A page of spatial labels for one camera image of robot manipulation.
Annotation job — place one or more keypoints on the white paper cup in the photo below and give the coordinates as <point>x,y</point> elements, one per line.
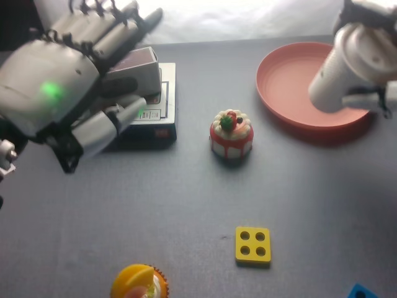
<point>335,71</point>

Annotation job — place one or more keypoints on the white sheet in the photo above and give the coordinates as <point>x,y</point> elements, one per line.
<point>232,18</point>

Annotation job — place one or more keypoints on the orange cupcake toy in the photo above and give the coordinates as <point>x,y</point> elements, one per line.
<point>136,282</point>

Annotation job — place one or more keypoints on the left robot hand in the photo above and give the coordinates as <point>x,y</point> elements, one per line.
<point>40,90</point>

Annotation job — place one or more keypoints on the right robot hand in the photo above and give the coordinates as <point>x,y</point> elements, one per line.
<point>378,12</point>

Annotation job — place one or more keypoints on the boxed calculator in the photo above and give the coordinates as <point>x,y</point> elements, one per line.
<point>161,133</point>

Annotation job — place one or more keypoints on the grey table cloth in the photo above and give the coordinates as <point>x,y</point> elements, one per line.
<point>155,201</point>

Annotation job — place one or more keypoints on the blue block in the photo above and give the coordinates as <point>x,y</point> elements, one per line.
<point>363,291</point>

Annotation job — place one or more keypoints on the pink plate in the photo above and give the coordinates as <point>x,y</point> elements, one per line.
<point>285,77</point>

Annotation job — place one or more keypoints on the yellow four-hole block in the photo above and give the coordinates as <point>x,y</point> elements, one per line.
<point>252,246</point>

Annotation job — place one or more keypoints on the strawberry cake toy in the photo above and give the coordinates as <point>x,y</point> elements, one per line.
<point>231,133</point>

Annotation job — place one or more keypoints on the purple card box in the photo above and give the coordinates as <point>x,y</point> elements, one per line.
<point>139,63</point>

